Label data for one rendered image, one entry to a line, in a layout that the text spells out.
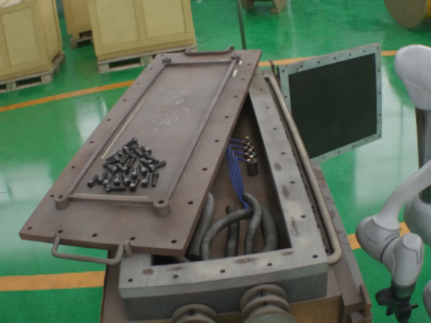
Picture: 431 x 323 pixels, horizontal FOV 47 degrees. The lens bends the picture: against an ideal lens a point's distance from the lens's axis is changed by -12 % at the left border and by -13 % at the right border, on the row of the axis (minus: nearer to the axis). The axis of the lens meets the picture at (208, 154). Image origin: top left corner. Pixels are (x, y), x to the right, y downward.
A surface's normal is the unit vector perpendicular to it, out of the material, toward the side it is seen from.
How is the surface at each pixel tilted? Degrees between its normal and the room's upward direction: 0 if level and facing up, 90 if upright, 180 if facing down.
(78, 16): 90
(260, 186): 0
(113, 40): 90
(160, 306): 90
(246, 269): 0
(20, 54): 90
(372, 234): 60
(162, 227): 0
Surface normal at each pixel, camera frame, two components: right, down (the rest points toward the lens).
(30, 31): 0.01, 0.49
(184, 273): -0.12, -0.87
